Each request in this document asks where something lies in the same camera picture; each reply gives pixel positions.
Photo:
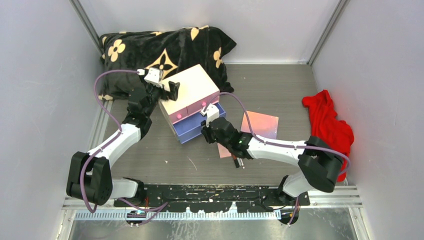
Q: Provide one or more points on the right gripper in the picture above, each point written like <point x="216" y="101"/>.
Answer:
<point x="205" y="131"/>

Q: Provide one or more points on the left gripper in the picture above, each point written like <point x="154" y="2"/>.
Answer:
<point x="174" y="89"/>

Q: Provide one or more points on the white drawer organizer box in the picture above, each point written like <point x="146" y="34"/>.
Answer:
<point x="195" y="84"/>

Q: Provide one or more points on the holographic pink palette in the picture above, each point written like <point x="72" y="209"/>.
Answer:
<point x="263" y="124"/>

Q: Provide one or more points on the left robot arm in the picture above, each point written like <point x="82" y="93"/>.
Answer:
<point x="90" y="178"/>

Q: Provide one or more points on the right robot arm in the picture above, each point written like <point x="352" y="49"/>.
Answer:
<point x="319" y="166"/>

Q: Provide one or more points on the red makeup pencil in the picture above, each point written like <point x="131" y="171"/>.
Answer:
<point x="236" y="161"/>

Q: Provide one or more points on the white makeup pencil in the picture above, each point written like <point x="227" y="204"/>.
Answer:
<point x="241" y="163"/>

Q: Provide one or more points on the small pink compact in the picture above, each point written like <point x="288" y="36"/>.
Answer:
<point x="223" y="152"/>

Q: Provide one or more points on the black floral plush blanket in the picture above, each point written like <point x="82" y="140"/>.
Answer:
<point x="170" y="51"/>

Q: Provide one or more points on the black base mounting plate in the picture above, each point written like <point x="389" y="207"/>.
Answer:
<point x="177" y="198"/>

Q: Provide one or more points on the red cloth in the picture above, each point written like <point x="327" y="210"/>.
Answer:
<point x="338" y="134"/>

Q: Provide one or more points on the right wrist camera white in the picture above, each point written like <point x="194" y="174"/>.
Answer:
<point x="211" y="112"/>

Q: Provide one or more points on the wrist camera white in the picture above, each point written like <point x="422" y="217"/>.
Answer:
<point x="211" y="112"/>
<point x="152" y="76"/>

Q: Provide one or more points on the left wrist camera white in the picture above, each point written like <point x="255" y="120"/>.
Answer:
<point x="152" y="76"/>

